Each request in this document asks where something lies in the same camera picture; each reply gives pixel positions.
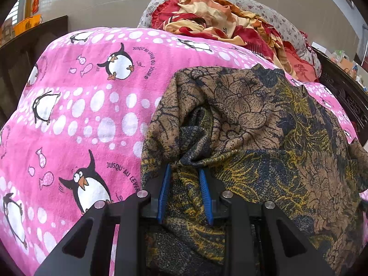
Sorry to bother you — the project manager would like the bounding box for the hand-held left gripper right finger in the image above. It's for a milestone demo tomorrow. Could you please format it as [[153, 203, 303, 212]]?
[[198, 167, 335, 276]]

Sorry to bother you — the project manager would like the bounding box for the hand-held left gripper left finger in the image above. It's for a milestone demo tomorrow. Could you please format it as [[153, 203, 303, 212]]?
[[34, 164, 173, 276]]

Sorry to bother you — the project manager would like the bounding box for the brown floral garment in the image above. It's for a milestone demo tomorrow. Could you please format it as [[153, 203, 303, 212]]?
[[141, 65, 368, 276]]

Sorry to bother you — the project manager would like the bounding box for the pink penguin printed blanket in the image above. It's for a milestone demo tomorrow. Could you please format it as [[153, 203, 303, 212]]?
[[0, 26, 360, 276]]

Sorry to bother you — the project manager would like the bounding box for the red pillow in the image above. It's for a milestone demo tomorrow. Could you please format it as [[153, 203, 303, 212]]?
[[283, 40, 320, 82]]

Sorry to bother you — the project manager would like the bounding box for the dark carved wooden headboard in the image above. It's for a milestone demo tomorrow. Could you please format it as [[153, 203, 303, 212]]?
[[312, 47, 368, 141]]

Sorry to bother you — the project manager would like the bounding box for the red and orange quilt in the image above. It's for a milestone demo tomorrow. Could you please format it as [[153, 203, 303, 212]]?
[[151, 0, 305, 77]]

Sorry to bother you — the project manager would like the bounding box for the orange cardboard box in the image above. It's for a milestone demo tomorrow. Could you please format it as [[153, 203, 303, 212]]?
[[341, 59, 357, 73]]

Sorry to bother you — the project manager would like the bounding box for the dark wooden footboard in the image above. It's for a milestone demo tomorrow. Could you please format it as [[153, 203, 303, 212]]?
[[0, 15, 69, 127]]

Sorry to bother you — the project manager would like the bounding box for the yellow plastic basket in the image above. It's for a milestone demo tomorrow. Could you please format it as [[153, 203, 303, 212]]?
[[14, 14, 43, 36]]

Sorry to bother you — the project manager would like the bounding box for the brown cardboard box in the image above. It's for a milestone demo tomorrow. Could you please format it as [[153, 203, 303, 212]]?
[[0, 20, 15, 46]]

